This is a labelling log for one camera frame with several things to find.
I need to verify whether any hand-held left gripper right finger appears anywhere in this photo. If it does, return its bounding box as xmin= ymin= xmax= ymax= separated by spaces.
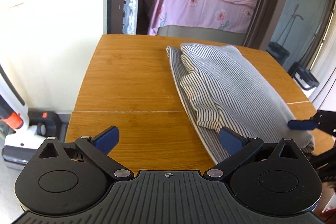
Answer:
xmin=204 ymin=126 xmax=303 ymax=183

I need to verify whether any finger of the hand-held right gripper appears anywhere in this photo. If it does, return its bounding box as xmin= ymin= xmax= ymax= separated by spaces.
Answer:
xmin=287 ymin=119 xmax=320 ymax=131

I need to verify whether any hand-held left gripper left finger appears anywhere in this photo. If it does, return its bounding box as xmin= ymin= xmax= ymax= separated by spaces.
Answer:
xmin=37 ymin=126 xmax=134 ymax=182

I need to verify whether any grey striped shirt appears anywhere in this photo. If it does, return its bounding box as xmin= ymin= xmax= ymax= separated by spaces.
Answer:
xmin=166 ymin=42 xmax=315 ymax=165

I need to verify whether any white mop bucket black top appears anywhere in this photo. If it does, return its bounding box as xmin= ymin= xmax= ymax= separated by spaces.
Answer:
xmin=289 ymin=61 xmax=319 ymax=90

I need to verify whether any white upright floor cleaner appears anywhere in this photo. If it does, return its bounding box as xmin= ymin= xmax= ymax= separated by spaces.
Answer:
xmin=0 ymin=64 xmax=70 ymax=170

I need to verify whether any bed with pink floral bedding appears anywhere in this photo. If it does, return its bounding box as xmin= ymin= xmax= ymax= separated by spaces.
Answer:
xmin=139 ymin=0 xmax=259 ymax=46

